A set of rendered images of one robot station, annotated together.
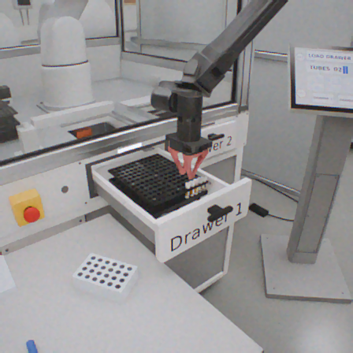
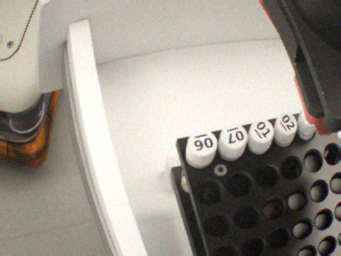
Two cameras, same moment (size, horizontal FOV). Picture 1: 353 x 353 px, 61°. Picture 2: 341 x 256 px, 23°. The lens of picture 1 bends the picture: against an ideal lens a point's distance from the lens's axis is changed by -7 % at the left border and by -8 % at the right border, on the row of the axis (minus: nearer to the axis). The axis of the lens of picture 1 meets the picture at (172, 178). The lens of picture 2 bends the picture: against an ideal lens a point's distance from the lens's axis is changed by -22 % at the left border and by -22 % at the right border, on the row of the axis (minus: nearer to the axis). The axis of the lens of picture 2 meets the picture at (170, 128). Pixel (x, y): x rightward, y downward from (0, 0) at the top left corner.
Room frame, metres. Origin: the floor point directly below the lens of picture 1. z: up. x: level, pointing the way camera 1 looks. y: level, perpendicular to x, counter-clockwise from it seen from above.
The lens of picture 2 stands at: (0.92, -0.05, 1.29)
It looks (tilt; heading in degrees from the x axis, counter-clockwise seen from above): 63 degrees down; 195
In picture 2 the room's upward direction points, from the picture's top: 10 degrees clockwise
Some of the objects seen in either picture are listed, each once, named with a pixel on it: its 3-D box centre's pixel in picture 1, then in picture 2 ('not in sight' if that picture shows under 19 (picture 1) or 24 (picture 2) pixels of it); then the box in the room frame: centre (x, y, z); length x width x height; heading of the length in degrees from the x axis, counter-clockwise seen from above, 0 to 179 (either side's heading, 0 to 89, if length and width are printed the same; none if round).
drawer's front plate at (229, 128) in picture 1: (208, 143); not in sight; (1.05, -0.13, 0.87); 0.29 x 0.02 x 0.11; 129
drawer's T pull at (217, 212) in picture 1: (217, 211); not in sight; (0.58, -0.10, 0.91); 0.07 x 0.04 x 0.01; 129
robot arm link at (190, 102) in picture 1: (187, 104); not in sight; (0.71, -0.04, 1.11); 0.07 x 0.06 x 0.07; 49
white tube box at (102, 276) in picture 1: (105, 276); not in sight; (0.50, 0.15, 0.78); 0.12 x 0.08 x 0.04; 70
